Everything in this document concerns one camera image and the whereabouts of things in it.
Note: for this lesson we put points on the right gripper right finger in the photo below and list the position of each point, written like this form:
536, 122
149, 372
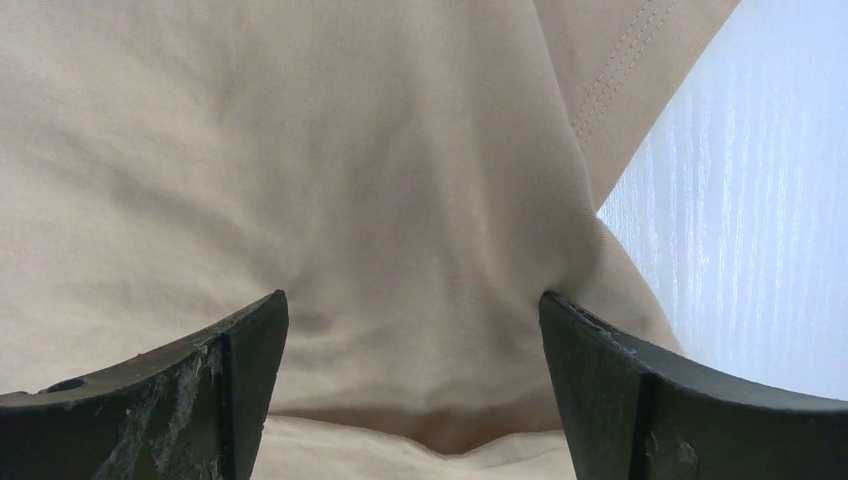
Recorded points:
633, 410

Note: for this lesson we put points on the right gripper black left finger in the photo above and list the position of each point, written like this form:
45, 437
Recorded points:
191, 409

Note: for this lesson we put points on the beige t shirt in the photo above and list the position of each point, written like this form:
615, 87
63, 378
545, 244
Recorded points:
414, 175

